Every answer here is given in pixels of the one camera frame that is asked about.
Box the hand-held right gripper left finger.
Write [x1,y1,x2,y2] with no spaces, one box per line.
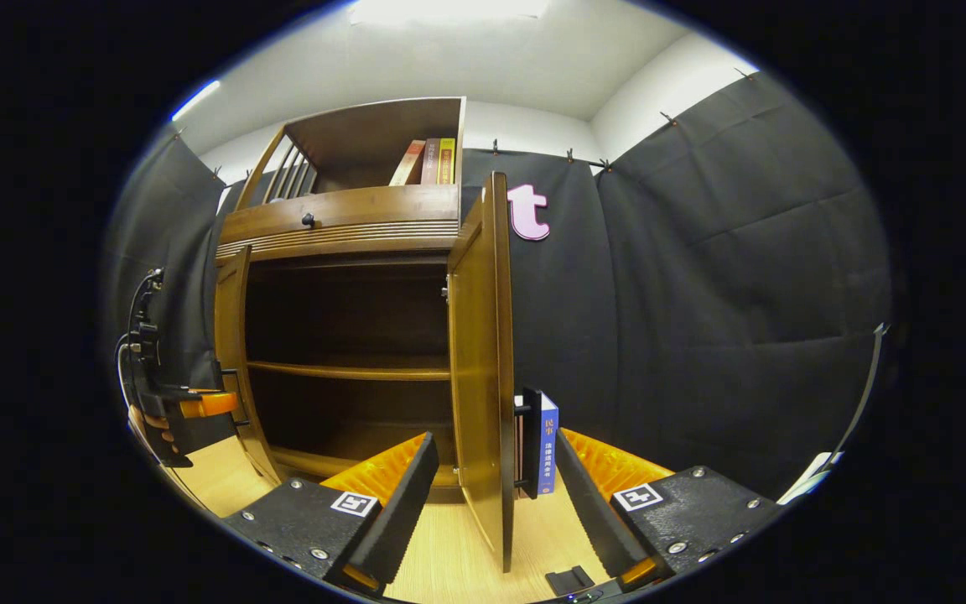
[223,432,440,596]

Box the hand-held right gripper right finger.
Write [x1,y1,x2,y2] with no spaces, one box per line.
[554,428,786,592]

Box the wooden cabinet door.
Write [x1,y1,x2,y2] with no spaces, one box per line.
[447,171,517,574]
[213,245,283,486]

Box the wooden double-door shoe cabinet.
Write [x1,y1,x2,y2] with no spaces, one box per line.
[213,96,517,504]

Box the wooden inner cabinet shelf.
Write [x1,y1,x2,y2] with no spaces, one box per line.
[247,357,452,383]

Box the wooden cabinet drawer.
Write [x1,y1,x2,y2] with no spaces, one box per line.
[215,185,460,261]

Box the blue book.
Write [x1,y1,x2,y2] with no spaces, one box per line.
[537,393,560,496]

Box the ceiling light strip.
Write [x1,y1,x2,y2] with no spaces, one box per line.
[170,80,221,122]

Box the red and white book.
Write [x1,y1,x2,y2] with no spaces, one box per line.
[388,140,427,187]

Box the row of black cloth clips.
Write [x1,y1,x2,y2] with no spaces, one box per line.
[169,67,756,181]

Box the large ceiling light panel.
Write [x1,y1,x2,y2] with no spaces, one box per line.
[349,0,551,26]

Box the grey cable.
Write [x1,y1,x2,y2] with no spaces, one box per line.
[831,323,891,458]

